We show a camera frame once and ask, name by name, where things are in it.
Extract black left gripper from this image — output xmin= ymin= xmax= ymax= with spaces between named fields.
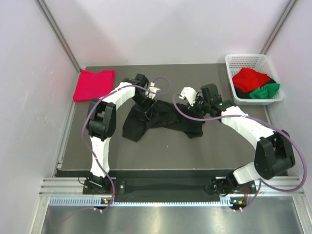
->
xmin=132 ymin=93 xmax=156 ymax=120

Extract black t shirt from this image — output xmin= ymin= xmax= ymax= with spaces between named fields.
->
xmin=122 ymin=100 xmax=203 ymax=142

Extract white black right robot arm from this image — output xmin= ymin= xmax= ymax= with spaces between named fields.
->
xmin=189 ymin=96 xmax=295 ymax=193

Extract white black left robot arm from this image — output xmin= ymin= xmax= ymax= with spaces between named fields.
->
xmin=81 ymin=74 xmax=160 ymax=194

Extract black shirt in basket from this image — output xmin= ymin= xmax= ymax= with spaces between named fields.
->
xmin=234 ymin=79 xmax=277 ymax=99

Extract folded pink t shirt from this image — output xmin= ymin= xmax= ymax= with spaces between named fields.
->
xmin=73 ymin=70 xmax=116 ymax=102

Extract red t shirt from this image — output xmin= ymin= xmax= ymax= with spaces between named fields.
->
xmin=232 ymin=68 xmax=270 ymax=92

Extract green t shirt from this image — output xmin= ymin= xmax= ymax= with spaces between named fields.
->
xmin=249 ymin=83 xmax=280 ymax=99

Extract white plastic basket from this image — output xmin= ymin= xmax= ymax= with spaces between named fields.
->
xmin=225 ymin=54 xmax=284 ymax=105

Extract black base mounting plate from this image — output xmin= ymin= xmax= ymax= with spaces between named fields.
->
xmin=83 ymin=177 xmax=255 ymax=195

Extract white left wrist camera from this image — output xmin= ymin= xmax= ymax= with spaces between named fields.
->
xmin=145 ymin=82 xmax=160 ymax=99

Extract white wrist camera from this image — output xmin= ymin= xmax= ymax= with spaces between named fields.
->
xmin=145 ymin=82 xmax=160 ymax=99
xmin=179 ymin=87 xmax=197 ymax=106

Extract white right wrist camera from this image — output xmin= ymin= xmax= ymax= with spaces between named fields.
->
xmin=179 ymin=87 xmax=197 ymax=106

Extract white slotted cable duct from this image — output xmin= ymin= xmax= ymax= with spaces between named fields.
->
xmin=49 ymin=196 xmax=247 ymax=207

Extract aluminium rail frame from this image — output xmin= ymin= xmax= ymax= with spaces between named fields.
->
xmin=39 ymin=176 xmax=304 ymax=196

